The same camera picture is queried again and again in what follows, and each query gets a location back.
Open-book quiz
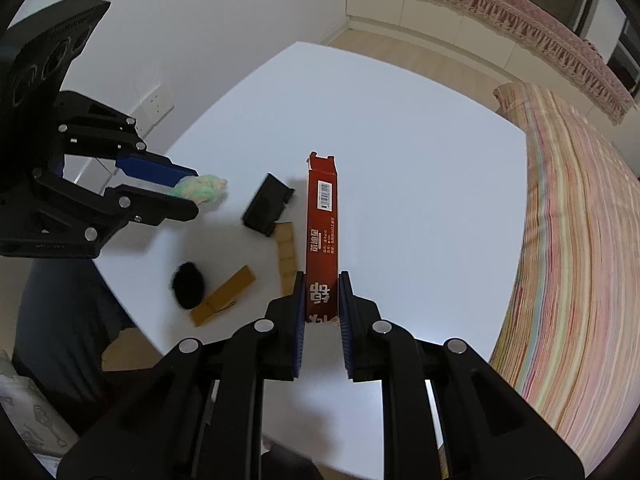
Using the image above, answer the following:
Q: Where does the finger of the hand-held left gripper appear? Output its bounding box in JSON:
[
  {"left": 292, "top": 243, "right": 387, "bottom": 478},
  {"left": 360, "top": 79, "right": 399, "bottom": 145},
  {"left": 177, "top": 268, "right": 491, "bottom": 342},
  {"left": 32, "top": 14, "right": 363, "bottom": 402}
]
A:
[
  {"left": 50, "top": 90, "right": 199, "bottom": 189},
  {"left": 30, "top": 169, "right": 201, "bottom": 258}
]

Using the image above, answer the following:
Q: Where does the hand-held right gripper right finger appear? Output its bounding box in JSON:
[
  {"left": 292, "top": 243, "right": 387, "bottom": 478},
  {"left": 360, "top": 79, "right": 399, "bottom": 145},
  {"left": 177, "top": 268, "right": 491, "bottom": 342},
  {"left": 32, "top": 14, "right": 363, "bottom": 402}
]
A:
[{"left": 338, "top": 270, "right": 586, "bottom": 480}]

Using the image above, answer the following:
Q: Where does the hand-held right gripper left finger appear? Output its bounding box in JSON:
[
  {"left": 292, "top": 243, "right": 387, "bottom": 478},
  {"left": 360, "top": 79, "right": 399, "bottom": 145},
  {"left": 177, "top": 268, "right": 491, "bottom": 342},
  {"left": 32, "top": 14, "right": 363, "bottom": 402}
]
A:
[{"left": 56, "top": 270, "right": 307, "bottom": 480}]

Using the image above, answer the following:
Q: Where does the green fluffy ball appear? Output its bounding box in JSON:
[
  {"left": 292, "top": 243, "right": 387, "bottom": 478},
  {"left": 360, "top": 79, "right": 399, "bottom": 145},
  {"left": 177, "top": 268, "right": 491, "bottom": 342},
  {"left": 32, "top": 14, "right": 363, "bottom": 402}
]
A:
[{"left": 172, "top": 173, "right": 229, "bottom": 207}]

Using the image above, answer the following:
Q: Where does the red cardboard box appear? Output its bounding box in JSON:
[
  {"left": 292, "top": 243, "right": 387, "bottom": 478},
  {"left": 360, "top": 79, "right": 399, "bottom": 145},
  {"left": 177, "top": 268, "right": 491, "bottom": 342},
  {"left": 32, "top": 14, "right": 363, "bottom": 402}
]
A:
[{"left": 305, "top": 151, "right": 342, "bottom": 329}]

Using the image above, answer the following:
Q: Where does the beige segmented wooden strip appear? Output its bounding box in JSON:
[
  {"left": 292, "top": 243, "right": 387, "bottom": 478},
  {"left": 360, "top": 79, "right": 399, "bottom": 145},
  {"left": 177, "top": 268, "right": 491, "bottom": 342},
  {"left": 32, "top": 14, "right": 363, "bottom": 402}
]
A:
[{"left": 273, "top": 221, "right": 299, "bottom": 296}]

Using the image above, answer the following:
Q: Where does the wooden clothespin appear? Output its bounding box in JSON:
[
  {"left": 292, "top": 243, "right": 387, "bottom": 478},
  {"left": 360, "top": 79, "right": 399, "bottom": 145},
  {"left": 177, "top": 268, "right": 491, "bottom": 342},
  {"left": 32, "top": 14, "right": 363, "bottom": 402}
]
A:
[{"left": 190, "top": 265, "right": 257, "bottom": 328}]

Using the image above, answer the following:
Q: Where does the black fuzzy ball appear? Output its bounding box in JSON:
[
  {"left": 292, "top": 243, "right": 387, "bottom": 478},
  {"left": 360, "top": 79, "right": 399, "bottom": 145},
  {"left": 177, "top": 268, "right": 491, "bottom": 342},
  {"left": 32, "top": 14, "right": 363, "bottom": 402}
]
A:
[{"left": 169, "top": 261, "right": 206, "bottom": 310}]

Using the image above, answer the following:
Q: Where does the small black box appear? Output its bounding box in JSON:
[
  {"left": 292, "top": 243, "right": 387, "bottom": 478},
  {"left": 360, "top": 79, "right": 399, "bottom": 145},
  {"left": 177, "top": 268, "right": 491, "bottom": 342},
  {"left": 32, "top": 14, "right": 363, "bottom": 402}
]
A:
[{"left": 242, "top": 173, "right": 296, "bottom": 237}]

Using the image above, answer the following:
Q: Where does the striped bed blanket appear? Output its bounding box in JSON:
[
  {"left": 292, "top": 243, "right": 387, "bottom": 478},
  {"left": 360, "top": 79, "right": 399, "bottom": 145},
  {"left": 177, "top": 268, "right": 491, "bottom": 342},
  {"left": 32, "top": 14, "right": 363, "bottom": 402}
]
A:
[{"left": 487, "top": 82, "right": 640, "bottom": 467}]

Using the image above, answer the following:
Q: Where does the white printed cloth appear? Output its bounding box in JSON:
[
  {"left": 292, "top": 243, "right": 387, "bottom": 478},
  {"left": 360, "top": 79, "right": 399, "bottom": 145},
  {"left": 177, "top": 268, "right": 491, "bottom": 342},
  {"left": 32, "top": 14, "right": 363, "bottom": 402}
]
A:
[{"left": 0, "top": 349, "right": 82, "bottom": 467}]

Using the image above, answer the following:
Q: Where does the pink fringed curtain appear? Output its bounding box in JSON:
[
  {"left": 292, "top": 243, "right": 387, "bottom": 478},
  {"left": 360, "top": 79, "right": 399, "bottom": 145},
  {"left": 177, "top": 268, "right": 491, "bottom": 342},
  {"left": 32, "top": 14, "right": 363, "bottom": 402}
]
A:
[{"left": 352, "top": 0, "right": 639, "bottom": 127}]

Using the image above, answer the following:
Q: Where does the white wall socket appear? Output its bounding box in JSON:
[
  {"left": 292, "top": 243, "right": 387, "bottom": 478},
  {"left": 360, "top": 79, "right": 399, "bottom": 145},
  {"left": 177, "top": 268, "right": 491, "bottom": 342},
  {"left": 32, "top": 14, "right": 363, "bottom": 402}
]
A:
[{"left": 132, "top": 82, "right": 175, "bottom": 129}]

